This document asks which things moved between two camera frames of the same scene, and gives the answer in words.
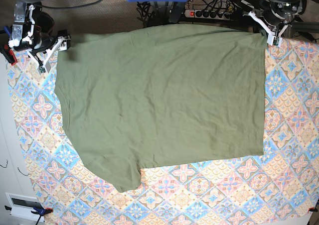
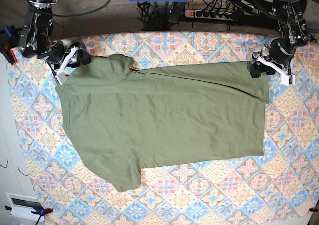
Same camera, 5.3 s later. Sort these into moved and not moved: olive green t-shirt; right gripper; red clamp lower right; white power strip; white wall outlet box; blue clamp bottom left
Moved: olive green t-shirt; right gripper
Not moved: white power strip; red clamp lower right; blue clamp bottom left; white wall outlet box
